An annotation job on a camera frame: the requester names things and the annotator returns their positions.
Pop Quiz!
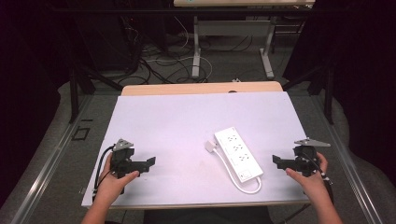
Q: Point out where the aluminium floor rail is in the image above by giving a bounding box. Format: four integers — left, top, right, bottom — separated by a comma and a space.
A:
311, 94, 385, 224
9, 94, 95, 224

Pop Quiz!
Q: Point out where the black metal stand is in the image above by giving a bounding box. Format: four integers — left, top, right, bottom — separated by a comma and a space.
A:
68, 60, 124, 124
282, 60, 336, 126

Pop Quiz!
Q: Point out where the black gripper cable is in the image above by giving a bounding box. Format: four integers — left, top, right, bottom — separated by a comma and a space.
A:
303, 151, 335, 204
92, 145, 116, 203

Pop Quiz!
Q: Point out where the white power plug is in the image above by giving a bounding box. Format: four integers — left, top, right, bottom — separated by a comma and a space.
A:
204, 140, 219, 154

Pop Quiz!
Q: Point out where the white floor cable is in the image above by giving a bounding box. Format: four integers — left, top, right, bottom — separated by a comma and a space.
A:
145, 15, 214, 82

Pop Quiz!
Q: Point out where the white power strip cable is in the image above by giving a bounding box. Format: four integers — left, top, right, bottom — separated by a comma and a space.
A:
214, 147, 263, 195

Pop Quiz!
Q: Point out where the white table board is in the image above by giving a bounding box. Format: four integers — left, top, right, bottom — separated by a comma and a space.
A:
80, 91, 310, 209

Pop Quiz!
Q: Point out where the tangle of black floor cables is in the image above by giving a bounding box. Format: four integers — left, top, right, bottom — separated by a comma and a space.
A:
116, 15, 209, 86

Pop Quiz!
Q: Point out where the wooden table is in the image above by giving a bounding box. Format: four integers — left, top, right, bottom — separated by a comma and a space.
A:
120, 80, 284, 97

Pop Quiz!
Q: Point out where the white-legged background desk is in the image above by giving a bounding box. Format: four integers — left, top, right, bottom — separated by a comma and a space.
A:
173, 0, 317, 80

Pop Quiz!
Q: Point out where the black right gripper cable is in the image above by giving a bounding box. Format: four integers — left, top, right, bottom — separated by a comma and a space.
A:
303, 151, 335, 204

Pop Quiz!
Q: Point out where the black floor socket plate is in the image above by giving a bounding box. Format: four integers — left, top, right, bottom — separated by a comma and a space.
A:
71, 126, 92, 142

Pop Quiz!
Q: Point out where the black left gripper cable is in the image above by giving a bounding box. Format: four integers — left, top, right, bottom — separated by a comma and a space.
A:
92, 145, 116, 203

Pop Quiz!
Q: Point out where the black curtain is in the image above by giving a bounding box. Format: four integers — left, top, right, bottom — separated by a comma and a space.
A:
0, 0, 78, 209
281, 0, 396, 188

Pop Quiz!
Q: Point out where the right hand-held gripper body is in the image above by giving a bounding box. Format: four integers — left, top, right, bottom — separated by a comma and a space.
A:
292, 137, 332, 178

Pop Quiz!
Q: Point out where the white power strip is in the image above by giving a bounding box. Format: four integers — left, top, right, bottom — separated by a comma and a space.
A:
213, 126, 264, 184

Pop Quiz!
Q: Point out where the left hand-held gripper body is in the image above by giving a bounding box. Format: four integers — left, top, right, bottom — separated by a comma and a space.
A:
109, 138, 136, 180

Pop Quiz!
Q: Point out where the person's left hand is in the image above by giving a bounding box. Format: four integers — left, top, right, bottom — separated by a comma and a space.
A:
93, 153, 140, 204

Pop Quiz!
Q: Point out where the person's right hand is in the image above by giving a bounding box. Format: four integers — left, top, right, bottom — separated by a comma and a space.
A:
285, 151, 330, 203

